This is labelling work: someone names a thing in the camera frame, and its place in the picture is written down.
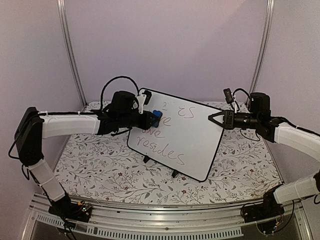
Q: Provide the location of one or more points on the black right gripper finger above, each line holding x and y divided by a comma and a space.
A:
221, 124
218, 115

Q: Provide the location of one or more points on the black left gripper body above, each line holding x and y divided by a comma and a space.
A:
126, 121

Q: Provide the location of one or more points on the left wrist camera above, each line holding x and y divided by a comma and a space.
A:
148, 95

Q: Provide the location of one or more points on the left aluminium corner post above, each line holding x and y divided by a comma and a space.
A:
61, 7

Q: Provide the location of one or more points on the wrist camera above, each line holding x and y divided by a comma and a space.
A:
148, 95
228, 95

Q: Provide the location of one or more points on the aluminium corner post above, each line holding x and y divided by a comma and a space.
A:
61, 7
268, 18

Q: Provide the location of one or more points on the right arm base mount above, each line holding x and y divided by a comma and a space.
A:
268, 208

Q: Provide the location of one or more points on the right aluminium corner post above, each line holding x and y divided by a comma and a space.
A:
268, 18

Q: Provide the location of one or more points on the blue whiteboard eraser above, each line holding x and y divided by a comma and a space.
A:
161, 114

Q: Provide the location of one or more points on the small black-framed whiteboard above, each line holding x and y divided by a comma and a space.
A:
185, 140

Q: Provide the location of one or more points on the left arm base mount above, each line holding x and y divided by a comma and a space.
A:
66, 209

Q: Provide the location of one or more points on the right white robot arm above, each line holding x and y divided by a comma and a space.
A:
278, 130

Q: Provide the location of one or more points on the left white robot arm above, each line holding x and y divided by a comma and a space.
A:
35, 126

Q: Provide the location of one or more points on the floral patterned table mat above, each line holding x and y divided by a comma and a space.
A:
103, 167

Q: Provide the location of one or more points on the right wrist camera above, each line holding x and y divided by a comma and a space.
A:
228, 95

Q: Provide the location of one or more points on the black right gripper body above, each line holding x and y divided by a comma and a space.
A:
252, 120

